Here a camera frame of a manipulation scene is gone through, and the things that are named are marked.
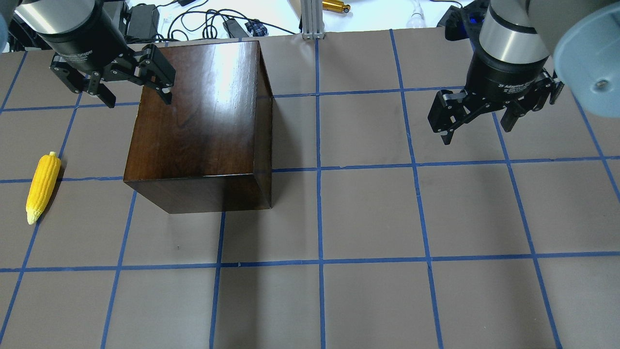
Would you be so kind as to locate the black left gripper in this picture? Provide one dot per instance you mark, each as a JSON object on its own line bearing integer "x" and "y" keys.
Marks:
{"x": 83, "y": 50}

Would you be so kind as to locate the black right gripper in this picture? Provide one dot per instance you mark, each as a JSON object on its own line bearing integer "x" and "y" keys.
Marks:
{"x": 508, "y": 72}

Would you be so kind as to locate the yellow toy corn cob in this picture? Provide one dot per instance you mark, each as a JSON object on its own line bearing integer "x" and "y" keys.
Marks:
{"x": 42, "y": 186}

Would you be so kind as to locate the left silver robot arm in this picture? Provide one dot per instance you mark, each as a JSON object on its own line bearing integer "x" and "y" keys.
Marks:
{"x": 29, "y": 12}

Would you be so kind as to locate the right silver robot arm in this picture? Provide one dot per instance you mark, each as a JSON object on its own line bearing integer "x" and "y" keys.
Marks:
{"x": 524, "y": 53}

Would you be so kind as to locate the dark wooden drawer cabinet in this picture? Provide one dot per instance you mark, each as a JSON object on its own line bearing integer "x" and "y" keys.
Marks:
{"x": 210, "y": 149}

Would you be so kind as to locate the black power adapter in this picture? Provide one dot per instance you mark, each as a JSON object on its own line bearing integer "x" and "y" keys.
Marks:
{"x": 143, "y": 22}

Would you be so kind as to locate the white light bulb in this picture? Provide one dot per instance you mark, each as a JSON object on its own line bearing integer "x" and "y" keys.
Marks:
{"x": 417, "y": 18}

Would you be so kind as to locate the gold cylindrical tool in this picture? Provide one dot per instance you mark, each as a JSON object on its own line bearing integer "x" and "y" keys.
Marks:
{"x": 336, "y": 6}

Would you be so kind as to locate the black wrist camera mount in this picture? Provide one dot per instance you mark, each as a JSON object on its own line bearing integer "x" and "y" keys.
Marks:
{"x": 460, "y": 23}

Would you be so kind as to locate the aluminium frame post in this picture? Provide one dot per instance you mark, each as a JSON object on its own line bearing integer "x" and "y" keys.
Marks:
{"x": 312, "y": 24}

